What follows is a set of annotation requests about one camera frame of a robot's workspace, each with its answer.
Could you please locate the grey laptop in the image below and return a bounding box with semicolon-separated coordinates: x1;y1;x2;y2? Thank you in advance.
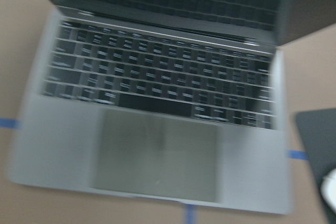
8;0;335;215

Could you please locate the black mouse pad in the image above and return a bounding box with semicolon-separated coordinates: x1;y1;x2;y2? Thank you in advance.
295;109;335;223

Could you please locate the white computer mouse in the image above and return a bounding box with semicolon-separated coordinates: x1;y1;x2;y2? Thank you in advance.
320;169;336;213

